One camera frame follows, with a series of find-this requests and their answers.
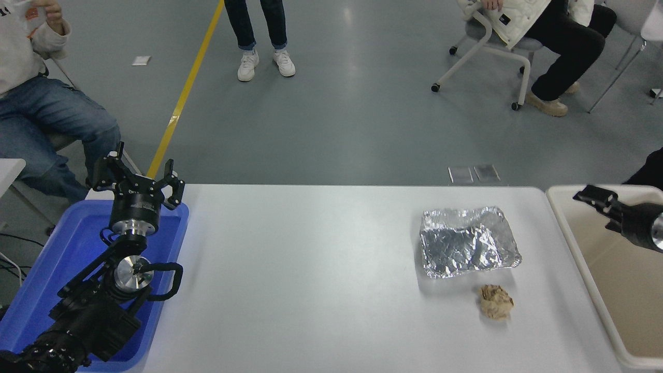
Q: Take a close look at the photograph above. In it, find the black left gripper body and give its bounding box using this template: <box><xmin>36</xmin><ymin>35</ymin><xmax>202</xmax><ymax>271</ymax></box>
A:
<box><xmin>109</xmin><ymin>180</ymin><xmax>163</xmax><ymax>226</ymax></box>

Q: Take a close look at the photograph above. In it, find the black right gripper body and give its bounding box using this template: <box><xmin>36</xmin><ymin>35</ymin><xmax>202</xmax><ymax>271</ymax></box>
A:
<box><xmin>618</xmin><ymin>203</ymin><xmax>663</xmax><ymax>253</ymax></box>

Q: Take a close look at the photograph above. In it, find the person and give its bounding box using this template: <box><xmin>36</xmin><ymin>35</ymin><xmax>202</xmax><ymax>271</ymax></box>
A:
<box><xmin>458</xmin><ymin>0</ymin><xmax>618</xmax><ymax>118</ymax></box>
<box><xmin>623</xmin><ymin>148</ymin><xmax>663</xmax><ymax>191</ymax></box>
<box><xmin>0</xmin><ymin>0</ymin><xmax>122</xmax><ymax>204</ymax></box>
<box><xmin>224</xmin><ymin>0</ymin><xmax>296</xmax><ymax>82</ymax></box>

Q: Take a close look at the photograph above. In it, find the grey folding chair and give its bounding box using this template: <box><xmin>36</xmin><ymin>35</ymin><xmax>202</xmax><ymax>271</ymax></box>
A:
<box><xmin>10</xmin><ymin>44</ymin><xmax>143</xmax><ymax>236</ymax></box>

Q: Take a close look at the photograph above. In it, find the large pale bin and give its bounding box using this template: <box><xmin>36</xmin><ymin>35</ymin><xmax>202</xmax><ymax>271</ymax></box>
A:
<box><xmin>546</xmin><ymin>185</ymin><xmax>663</xmax><ymax>369</ymax></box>

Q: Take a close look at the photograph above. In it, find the blue plastic tray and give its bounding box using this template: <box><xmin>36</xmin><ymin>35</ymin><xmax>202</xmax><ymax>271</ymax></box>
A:
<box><xmin>0</xmin><ymin>199</ymin><xmax>190</xmax><ymax>372</ymax></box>

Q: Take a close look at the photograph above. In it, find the small white table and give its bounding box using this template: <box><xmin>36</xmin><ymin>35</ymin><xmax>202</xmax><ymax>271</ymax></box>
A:
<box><xmin>0</xmin><ymin>157</ymin><xmax>27</xmax><ymax>197</ymax></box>

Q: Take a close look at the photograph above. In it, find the crumpled foil tray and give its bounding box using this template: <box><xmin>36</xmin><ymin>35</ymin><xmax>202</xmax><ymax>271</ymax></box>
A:
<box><xmin>420</xmin><ymin>206</ymin><xmax>523</xmax><ymax>279</ymax></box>

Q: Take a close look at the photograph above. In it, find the crumpled tan paper ball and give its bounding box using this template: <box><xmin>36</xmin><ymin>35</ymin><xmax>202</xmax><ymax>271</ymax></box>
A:
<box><xmin>479</xmin><ymin>284</ymin><xmax>515</xmax><ymax>320</ymax></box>

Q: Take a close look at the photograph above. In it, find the white metal-legged chair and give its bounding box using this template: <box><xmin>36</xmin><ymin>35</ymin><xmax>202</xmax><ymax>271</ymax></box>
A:
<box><xmin>589</xmin><ymin>0</ymin><xmax>663</xmax><ymax>113</ymax></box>

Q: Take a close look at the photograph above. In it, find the white wheeled chair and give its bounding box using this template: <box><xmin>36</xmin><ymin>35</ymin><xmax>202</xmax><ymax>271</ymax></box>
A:
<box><xmin>431</xmin><ymin>8</ymin><xmax>544</xmax><ymax>111</ymax></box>

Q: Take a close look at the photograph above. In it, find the black floor cable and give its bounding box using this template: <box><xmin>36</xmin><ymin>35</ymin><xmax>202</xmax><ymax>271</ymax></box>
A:
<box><xmin>0</xmin><ymin>232</ymin><xmax>46</xmax><ymax>247</ymax></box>

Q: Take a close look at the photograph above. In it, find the white floor cable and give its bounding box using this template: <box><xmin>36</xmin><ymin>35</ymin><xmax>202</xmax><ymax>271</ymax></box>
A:
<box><xmin>0</xmin><ymin>251</ymin><xmax>24</xmax><ymax>286</ymax></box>

